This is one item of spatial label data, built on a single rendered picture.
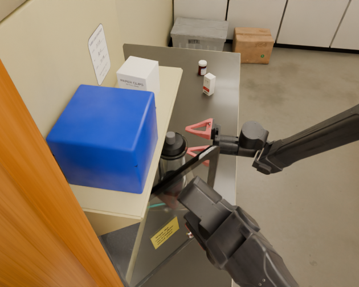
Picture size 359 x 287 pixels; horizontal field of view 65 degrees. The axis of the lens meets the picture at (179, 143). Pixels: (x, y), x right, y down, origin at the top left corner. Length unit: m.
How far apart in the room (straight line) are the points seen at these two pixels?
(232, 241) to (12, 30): 0.36
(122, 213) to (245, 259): 0.17
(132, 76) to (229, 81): 1.10
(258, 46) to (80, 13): 2.99
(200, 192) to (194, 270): 0.49
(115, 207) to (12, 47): 0.20
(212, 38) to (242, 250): 2.89
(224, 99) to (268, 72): 1.99
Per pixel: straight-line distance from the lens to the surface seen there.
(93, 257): 0.29
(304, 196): 2.31
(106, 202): 0.37
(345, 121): 0.61
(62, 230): 0.22
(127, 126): 0.32
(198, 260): 0.93
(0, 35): 0.29
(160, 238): 0.69
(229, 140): 0.81
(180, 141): 0.86
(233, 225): 0.43
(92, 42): 0.45
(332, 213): 2.31
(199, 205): 0.47
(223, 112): 1.32
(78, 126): 0.33
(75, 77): 0.40
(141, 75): 0.44
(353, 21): 3.81
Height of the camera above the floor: 1.82
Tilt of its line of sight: 49 degrees down
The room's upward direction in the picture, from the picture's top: straight up
